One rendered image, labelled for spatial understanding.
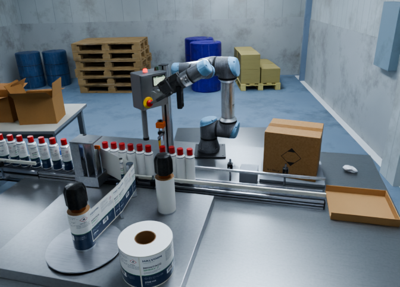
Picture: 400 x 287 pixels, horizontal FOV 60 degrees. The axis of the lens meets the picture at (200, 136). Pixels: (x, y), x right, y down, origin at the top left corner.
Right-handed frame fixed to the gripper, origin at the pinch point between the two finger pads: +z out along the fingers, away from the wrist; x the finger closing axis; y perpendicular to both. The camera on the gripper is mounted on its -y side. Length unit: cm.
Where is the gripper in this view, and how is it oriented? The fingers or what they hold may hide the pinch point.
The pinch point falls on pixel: (153, 102)
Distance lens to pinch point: 179.4
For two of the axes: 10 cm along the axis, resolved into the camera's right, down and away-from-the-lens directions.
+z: -8.3, 4.1, 3.8
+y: -5.1, -8.3, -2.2
